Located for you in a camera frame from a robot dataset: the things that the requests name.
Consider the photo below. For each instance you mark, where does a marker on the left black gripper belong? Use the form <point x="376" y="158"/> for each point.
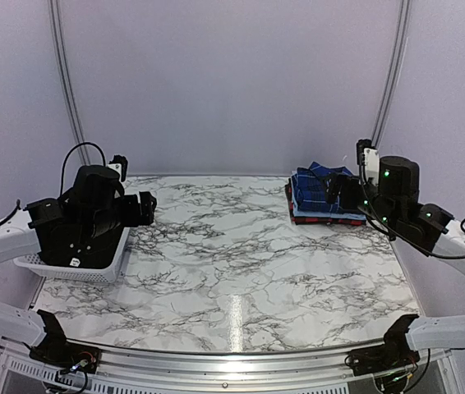
<point x="133" y="218"/>

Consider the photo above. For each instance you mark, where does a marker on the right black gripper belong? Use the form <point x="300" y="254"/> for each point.
<point x="349" y="182"/>

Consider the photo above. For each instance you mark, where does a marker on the black long sleeve shirt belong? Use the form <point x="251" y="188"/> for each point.
<point x="61" y="241"/>

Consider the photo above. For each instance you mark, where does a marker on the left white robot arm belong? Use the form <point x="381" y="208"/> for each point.
<point x="18" y="238"/>

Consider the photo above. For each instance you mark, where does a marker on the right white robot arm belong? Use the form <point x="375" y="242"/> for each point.
<point x="435" y="233"/>

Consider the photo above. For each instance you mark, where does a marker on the white plastic basket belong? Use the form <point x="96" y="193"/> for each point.
<point x="77" y="272"/>

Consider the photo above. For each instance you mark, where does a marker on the blue plaid folded shirt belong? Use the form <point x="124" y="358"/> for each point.
<point x="309" y="192"/>

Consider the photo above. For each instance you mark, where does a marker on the red plaid folded shirt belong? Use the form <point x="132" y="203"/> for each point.
<point x="300" y="218"/>

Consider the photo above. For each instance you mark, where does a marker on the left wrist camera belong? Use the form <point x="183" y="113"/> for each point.
<point x="119" y="163"/>

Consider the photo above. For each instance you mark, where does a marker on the right aluminium frame post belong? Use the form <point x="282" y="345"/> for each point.
<point x="394" y="71"/>

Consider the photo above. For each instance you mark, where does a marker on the aluminium frame post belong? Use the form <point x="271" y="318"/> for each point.
<point x="394" y="71"/>
<point x="57" y="30"/>

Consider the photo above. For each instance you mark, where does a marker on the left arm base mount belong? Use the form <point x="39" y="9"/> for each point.
<point x="68" y="356"/>

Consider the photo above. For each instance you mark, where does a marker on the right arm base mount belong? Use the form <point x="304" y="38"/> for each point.
<point x="377" y="359"/>

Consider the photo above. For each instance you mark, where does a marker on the front aluminium rail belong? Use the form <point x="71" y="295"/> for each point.
<point x="127" y="370"/>

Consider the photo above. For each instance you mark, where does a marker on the left aluminium frame post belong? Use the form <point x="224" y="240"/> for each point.
<point x="57" y="30"/>

